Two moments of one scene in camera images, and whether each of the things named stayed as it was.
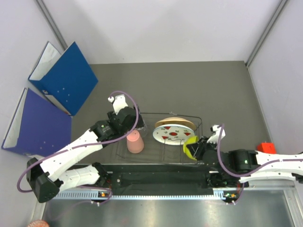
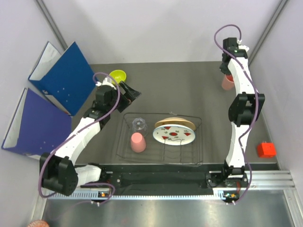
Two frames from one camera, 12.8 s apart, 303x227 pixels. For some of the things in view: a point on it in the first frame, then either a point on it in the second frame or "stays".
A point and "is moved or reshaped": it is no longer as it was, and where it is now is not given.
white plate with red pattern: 173,134 stays
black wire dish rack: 161,141 stays
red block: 268,147 stays
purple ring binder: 38,128 stays
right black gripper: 195,148 → 223,69
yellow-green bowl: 190,140 → 118,75
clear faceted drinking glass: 141,126 stays
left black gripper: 111,115 → 127,99
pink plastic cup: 134,142 is moved or reshaped
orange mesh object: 39,223 stays
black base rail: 184,178 stays
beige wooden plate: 175,120 stays
